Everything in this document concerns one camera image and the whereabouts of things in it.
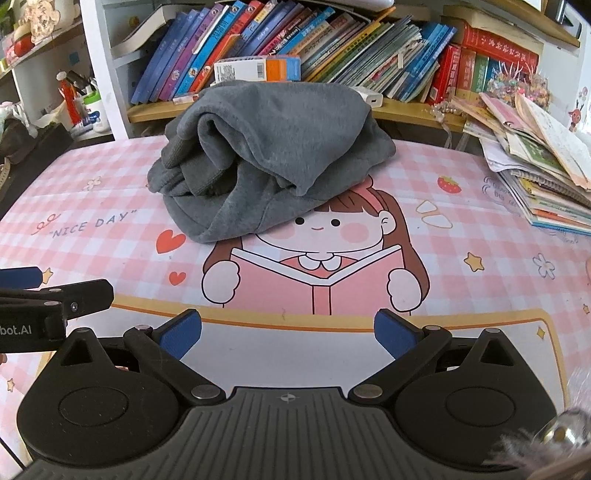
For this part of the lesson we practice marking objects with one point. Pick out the grey sweatshirt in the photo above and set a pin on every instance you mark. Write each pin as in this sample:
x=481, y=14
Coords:
x=248, y=156

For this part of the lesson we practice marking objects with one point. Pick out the stack of papers and notebooks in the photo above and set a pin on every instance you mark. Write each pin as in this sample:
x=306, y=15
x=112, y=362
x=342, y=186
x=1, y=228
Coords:
x=543, y=165

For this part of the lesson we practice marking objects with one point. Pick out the orange white box upper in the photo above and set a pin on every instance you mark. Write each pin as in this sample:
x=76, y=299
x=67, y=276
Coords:
x=269, y=68

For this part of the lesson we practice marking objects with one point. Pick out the red tassel ornament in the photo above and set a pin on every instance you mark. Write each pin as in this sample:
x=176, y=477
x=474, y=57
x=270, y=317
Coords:
x=69, y=94

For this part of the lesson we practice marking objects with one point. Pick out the white power adapter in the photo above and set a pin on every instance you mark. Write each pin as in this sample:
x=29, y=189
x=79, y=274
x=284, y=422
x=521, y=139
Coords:
x=373, y=99

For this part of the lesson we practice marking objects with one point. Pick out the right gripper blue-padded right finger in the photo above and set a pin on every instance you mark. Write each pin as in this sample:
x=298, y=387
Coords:
x=415, y=351

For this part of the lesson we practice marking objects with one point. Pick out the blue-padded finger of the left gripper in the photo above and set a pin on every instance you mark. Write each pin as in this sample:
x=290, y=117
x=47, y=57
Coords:
x=21, y=278
x=78, y=299

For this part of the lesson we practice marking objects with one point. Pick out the row of leaning books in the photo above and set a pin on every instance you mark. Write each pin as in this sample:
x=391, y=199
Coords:
x=405, y=59

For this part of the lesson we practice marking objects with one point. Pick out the pink checkered cartoon desk mat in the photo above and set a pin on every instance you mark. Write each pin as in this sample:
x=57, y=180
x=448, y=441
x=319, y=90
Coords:
x=288, y=327

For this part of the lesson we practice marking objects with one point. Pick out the wooden white bookshelf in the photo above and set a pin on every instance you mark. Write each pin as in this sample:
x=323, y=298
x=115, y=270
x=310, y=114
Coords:
x=561, y=83

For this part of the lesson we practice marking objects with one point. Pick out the black bag on left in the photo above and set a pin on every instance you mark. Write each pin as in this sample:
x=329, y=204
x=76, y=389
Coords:
x=16, y=142

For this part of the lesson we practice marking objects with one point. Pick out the fluffy keychain with bell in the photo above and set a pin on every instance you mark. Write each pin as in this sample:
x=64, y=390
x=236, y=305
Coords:
x=561, y=449

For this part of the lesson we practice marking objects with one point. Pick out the white green-lid jar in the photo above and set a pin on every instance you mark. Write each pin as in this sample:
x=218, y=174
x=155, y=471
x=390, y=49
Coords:
x=96, y=112

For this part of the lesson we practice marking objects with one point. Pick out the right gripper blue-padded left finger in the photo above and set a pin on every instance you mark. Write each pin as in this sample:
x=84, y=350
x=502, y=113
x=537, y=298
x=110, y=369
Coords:
x=159, y=351

